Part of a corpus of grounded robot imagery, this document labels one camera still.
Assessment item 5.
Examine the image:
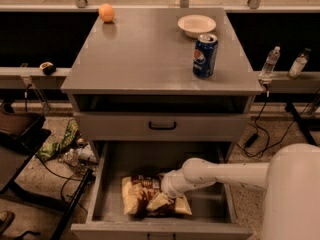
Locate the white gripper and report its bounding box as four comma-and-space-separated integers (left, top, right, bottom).
146, 169, 192, 215

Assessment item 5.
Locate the brown chip bag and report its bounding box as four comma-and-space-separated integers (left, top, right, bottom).
121, 174, 182, 217

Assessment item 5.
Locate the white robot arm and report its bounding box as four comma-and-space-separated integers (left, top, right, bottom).
147, 143, 320, 240

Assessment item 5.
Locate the open grey drawer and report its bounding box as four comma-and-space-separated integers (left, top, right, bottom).
71, 141, 252, 240

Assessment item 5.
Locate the grey drawer cabinet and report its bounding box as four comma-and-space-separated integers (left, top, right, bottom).
62, 8, 261, 157

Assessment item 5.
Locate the green snack bag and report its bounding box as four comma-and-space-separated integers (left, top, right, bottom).
36, 119, 79, 162

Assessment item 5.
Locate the crumpled clear plastic bottle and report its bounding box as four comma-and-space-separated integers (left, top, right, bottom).
62, 149, 81, 167

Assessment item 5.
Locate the blue Pepsi can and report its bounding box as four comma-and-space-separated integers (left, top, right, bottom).
193, 33, 218, 78

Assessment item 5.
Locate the clear water bottle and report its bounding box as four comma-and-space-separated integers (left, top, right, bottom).
260, 46, 280, 78

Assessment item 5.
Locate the dark chair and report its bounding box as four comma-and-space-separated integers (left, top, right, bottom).
0, 100, 96, 240

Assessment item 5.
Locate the orange fruit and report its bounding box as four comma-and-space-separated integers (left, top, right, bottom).
98, 4, 115, 23

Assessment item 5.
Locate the black power adapter cable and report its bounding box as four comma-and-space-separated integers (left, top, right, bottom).
236, 83, 320, 159

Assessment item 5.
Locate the black floor cable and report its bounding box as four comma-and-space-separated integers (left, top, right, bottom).
34, 153, 91, 215

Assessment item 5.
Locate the closed drawer black handle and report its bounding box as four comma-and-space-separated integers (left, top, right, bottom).
74, 112, 249, 142

